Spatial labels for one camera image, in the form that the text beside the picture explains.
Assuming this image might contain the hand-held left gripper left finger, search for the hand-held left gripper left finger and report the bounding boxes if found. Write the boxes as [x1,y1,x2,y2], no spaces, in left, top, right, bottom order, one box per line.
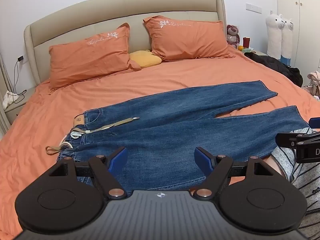
[47,147,129,200]

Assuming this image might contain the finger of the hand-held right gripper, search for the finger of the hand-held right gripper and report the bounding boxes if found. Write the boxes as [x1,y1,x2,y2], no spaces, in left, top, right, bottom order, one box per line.
[275,131,316,148]

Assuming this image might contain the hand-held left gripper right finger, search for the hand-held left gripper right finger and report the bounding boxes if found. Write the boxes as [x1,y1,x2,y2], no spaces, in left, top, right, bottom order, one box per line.
[193,147,275,200]

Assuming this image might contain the beige woven belt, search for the beige woven belt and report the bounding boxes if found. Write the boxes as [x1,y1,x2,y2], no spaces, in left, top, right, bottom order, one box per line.
[45,117,140,156]

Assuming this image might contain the blue denim pants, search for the blue denim pants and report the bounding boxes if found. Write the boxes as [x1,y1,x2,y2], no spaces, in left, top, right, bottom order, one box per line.
[57,80,310,198]

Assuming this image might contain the person's bare leg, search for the person's bare leg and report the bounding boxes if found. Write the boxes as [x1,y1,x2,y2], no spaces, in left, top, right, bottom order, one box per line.
[264,154,284,181]

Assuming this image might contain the person's grey striped clothing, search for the person's grey striped clothing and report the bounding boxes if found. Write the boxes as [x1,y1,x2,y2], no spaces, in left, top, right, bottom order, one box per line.
[271,127,320,240]

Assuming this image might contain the pile of pale clothes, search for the pile of pale clothes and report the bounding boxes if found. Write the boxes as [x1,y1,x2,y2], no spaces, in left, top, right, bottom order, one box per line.
[302,70,320,98]

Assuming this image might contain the black jacket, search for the black jacket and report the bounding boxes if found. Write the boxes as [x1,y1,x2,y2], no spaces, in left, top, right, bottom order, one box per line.
[244,51,304,87]

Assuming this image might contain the orange bed sheet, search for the orange bed sheet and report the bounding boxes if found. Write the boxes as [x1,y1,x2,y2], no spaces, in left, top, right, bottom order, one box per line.
[0,51,320,240]

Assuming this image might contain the beige nightstand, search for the beige nightstand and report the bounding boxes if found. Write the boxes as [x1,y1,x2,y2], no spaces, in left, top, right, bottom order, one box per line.
[4,86,38,126]
[244,49,269,58]

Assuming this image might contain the white alpaca plush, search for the white alpaca plush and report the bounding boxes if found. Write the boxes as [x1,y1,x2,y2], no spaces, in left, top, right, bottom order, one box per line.
[265,10,285,60]
[280,17,294,67]

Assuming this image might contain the yellow plush cushion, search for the yellow plush cushion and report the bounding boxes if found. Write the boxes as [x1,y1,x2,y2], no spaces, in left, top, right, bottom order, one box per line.
[129,50,162,69]

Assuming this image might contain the orange embroidered pillow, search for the orange embroidered pillow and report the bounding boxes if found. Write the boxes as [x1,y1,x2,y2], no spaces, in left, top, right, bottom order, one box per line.
[143,16,235,62]
[49,23,142,89]

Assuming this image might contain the pink plush bear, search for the pink plush bear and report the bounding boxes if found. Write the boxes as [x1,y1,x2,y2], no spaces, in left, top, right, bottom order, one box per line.
[226,24,241,48]

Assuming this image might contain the white crumpled cloth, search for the white crumpled cloth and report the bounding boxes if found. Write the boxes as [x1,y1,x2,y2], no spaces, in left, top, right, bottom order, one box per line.
[2,90,21,108]

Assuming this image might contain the white wardrobe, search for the white wardrobe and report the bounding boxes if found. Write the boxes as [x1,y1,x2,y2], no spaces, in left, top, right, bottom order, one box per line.
[275,0,320,73]

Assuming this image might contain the beige padded headboard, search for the beige padded headboard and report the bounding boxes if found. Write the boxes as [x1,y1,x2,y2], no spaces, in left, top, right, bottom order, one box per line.
[24,0,227,85]

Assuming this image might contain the white drawstring cord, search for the white drawstring cord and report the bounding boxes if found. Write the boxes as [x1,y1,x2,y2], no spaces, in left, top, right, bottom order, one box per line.
[59,129,84,151]

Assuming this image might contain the black charging cable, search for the black charging cable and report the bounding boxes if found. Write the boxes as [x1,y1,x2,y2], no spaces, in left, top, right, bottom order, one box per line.
[13,60,27,98]

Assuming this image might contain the white wall switch panel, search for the white wall switch panel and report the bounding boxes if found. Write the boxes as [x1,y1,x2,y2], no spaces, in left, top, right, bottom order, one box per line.
[245,3,263,14]

